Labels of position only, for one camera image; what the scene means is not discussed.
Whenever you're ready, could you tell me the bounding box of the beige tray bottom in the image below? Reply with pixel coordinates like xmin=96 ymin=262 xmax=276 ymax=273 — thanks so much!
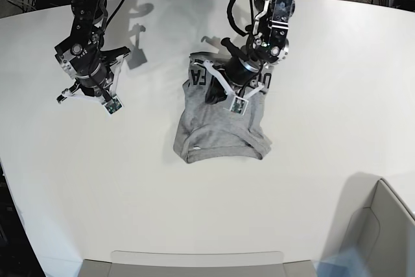
xmin=78 ymin=250 xmax=317 ymax=276

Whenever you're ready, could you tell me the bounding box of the beige box right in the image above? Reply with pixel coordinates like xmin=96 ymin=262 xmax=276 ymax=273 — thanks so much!
xmin=343 ymin=179 xmax=414 ymax=276

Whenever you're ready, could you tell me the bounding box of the grey T-shirt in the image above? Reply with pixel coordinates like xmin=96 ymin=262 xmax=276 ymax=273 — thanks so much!
xmin=173 ymin=52 xmax=272 ymax=163

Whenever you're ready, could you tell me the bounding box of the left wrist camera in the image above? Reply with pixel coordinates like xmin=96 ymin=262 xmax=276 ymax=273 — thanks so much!
xmin=229 ymin=95 xmax=249 ymax=115

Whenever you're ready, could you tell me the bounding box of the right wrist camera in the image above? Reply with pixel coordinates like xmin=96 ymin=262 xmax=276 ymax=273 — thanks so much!
xmin=103 ymin=95 xmax=124 ymax=115

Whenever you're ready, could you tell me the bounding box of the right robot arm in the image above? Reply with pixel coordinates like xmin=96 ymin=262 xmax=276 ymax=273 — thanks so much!
xmin=54 ymin=0 xmax=130 ymax=113

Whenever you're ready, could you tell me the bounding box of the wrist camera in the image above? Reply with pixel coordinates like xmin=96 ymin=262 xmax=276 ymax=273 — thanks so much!
xmin=103 ymin=95 xmax=124 ymax=115
xmin=229 ymin=95 xmax=249 ymax=115

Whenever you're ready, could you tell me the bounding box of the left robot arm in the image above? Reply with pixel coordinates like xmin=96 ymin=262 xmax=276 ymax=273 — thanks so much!
xmin=205 ymin=0 xmax=295 ymax=104

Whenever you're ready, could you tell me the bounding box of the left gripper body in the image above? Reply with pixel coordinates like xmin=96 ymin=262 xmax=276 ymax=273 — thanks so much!
xmin=193 ymin=38 xmax=263 ymax=99

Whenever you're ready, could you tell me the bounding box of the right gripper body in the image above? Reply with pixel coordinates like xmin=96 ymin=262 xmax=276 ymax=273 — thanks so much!
xmin=55 ymin=46 xmax=130 ymax=104

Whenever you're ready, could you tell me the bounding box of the blue translucent object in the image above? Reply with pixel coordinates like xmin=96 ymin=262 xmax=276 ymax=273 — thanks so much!
xmin=314 ymin=247 xmax=372 ymax=277

